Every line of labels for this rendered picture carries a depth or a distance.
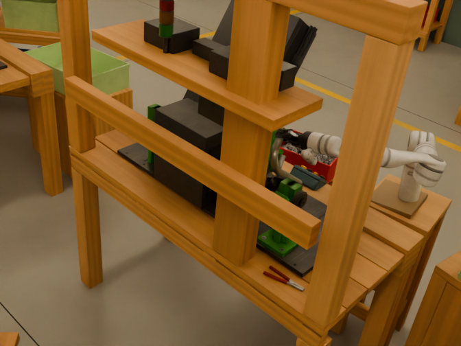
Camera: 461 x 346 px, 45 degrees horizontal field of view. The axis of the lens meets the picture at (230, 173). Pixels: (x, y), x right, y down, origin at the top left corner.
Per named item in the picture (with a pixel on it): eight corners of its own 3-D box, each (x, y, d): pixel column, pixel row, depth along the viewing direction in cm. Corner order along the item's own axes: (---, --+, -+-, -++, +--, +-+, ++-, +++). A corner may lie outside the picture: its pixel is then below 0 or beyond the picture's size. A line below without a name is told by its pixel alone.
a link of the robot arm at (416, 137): (409, 135, 232) (403, 170, 242) (433, 139, 230) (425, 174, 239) (410, 125, 240) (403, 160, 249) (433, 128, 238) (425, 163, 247)
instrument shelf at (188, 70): (143, 28, 226) (143, 18, 224) (321, 109, 177) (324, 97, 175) (91, 40, 210) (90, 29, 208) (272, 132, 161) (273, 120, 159)
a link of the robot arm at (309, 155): (299, 155, 195) (313, 158, 191) (311, 127, 197) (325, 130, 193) (311, 165, 202) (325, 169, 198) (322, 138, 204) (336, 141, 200)
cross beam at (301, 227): (76, 94, 241) (75, 75, 236) (316, 243, 170) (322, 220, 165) (66, 97, 237) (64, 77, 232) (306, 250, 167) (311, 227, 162)
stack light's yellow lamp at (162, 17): (167, 20, 192) (167, 7, 190) (176, 24, 190) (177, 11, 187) (156, 22, 189) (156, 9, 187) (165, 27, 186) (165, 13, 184)
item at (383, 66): (85, 140, 268) (71, -76, 215) (339, 315, 187) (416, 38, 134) (68, 145, 262) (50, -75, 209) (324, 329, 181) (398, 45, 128)
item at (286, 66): (258, 71, 183) (261, 51, 179) (293, 86, 175) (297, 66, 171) (244, 75, 179) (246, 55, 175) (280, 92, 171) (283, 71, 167)
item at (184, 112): (184, 164, 254) (188, 97, 235) (232, 193, 237) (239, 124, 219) (154, 178, 242) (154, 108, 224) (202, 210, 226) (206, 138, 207)
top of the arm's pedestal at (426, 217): (386, 180, 275) (388, 173, 272) (449, 206, 260) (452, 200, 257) (358, 208, 252) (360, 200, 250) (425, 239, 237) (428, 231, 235)
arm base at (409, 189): (405, 188, 258) (411, 156, 249) (422, 196, 252) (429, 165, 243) (394, 196, 253) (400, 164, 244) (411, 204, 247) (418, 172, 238)
